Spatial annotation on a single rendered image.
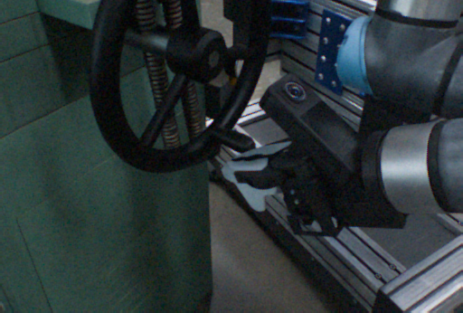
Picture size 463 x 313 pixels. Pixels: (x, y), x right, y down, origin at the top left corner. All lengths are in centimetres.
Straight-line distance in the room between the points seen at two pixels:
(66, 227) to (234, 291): 64
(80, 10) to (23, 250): 36
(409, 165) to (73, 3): 37
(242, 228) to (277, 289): 23
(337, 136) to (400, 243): 76
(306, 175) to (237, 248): 94
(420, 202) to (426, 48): 14
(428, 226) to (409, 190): 84
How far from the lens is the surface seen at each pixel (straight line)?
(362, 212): 45
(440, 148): 38
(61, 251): 77
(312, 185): 43
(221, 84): 85
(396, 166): 39
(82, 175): 72
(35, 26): 60
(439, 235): 122
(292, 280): 130
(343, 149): 42
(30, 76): 61
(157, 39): 54
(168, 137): 62
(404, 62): 46
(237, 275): 130
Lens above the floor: 103
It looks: 36 degrees down
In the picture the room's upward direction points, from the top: straight up
